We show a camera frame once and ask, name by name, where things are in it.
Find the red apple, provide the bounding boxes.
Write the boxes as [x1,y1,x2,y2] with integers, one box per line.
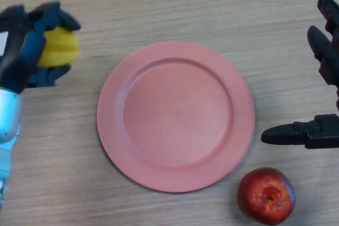
[236,167,296,226]

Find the yellow starfruit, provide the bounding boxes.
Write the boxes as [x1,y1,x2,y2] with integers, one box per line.
[37,26,81,68]

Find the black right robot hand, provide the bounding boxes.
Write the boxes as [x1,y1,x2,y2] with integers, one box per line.
[261,0,339,150]

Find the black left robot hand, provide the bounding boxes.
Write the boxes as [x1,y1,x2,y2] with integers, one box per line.
[0,1,82,95]

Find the pink round plate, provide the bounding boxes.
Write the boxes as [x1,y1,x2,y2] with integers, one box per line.
[96,41,256,194]

